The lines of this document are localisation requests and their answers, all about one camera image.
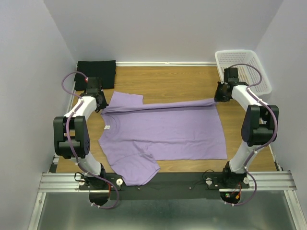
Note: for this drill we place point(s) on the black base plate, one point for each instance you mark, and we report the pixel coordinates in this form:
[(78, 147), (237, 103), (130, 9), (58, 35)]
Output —
[(164, 186)]

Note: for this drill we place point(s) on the purple t shirt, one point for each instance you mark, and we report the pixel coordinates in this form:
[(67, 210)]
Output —
[(137, 136)]

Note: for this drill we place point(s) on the white plastic basket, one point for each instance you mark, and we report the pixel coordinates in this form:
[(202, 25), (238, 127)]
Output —
[(249, 67)]

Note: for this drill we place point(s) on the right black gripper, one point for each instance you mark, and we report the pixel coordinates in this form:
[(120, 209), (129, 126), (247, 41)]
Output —
[(217, 97)]

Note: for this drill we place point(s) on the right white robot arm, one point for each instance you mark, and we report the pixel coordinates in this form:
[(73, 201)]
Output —
[(259, 128)]

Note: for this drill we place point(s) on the aluminium frame rail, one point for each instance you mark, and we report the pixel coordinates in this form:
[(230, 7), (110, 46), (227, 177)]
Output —
[(270, 203)]

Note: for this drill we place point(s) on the folded black t shirt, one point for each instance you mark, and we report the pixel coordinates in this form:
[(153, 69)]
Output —
[(104, 70)]

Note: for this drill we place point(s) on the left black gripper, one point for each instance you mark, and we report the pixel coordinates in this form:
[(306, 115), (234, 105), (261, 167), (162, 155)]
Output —
[(103, 105)]

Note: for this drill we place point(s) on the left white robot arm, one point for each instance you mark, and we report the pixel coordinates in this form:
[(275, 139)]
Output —
[(71, 136)]

